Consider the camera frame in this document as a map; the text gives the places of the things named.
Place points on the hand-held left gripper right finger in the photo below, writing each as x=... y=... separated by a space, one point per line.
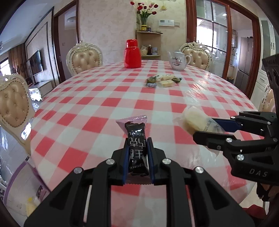
x=152 y=168

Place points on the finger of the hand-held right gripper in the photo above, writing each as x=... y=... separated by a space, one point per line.
x=224 y=124
x=209 y=138

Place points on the dark green snack packet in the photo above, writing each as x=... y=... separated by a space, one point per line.
x=177 y=79

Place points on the vase with tulips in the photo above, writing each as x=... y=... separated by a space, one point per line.
x=143 y=20

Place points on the white television cabinet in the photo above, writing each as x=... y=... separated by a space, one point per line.
x=42 y=87

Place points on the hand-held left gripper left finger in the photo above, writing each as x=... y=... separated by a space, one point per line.
x=125 y=165

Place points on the person's right hand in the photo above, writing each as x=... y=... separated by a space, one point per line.
x=266 y=192

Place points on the brown curtain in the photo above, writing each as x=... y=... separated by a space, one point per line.
x=18 y=59

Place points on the pink black chocolate cake packet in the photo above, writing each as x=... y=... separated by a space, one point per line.
x=136 y=139

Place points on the wooden framed glass door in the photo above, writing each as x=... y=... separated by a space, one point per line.
x=227 y=32

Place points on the red thermos jug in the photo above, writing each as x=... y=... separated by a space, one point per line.
x=133 y=56

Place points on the wooden corner shelf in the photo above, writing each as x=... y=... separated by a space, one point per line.
x=152 y=38

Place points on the red white checkered tablecloth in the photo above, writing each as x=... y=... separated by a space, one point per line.
x=87 y=113

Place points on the white floral teapot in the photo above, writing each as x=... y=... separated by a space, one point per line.
x=178 y=62

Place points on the brown bottle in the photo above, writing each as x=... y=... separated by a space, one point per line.
x=149 y=50

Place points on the round ceiling light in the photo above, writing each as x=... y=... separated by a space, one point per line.
x=70 y=19

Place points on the yellow lid jar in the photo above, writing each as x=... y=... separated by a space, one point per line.
x=143 y=28

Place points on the cream tufted dining chair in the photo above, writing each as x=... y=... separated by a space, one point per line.
x=85 y=61
x=199 y=57
x=269 y=100
x=13 y=98

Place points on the purple-edged white cardboard box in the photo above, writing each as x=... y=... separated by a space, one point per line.
x=24 y=181

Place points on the grey refrigerator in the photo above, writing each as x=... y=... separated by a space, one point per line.
x=245 y=59

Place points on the pale food bag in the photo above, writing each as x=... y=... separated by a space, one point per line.
x=143 y=50

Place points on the black television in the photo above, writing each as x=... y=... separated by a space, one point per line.
x=36 y=63

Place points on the small blue white candy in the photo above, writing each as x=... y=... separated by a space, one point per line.
x=151 y=85

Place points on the white wall control panel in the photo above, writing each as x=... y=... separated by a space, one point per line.
x=169 y=22

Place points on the blue label box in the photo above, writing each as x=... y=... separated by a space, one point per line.
x=155 y=50

